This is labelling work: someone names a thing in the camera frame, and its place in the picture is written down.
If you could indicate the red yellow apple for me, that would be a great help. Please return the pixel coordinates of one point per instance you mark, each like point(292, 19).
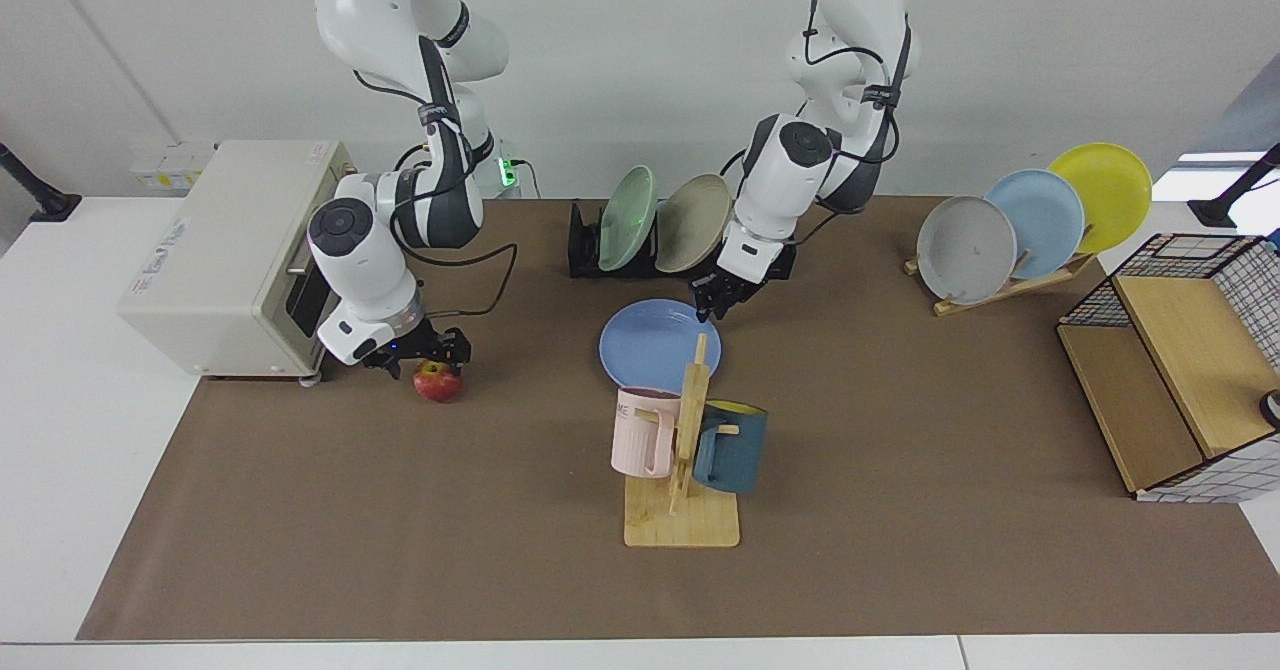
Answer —
point(438, 387)

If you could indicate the beige plate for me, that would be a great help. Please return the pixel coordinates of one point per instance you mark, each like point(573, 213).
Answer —
point(693, 222)

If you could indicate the green plate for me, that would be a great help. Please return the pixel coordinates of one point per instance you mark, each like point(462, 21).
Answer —
point(628, 218)

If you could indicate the black dish rack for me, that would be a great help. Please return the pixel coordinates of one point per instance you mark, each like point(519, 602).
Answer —
point(583, 250)

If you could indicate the grey plate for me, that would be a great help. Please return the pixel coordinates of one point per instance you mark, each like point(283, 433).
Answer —
point(965, 250)

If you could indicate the wooden plate rack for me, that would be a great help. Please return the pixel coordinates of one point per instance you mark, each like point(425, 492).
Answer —
point(990, 295)

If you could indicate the light blue plate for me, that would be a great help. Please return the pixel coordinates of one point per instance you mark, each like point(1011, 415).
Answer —
point(1045, 220)

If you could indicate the yellow plate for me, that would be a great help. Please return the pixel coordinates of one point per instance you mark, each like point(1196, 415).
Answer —
point(1105, 190)

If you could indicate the pink cup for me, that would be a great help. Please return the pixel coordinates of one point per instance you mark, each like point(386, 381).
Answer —
point(635, 435)

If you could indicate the dark blue cup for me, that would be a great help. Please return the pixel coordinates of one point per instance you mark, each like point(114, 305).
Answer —
point(735, 455)

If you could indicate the brown table cloth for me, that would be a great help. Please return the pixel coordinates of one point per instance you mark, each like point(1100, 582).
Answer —
point(400, 530)

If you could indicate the pale toaster oven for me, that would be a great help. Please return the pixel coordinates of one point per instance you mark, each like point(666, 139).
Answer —
point(220, 250)

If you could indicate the wooden cup stand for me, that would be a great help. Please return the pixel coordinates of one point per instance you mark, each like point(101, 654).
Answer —
point(680, 525)

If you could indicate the black pole stand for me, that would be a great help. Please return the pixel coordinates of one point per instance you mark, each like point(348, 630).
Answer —
point(1215, 212)
point(45, 205)

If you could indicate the small white-rimmed round thing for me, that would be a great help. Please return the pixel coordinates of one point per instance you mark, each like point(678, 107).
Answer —
point(1272, 410)

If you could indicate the white wall socket box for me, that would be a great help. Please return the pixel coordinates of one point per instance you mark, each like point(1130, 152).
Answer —
point(165, 170)

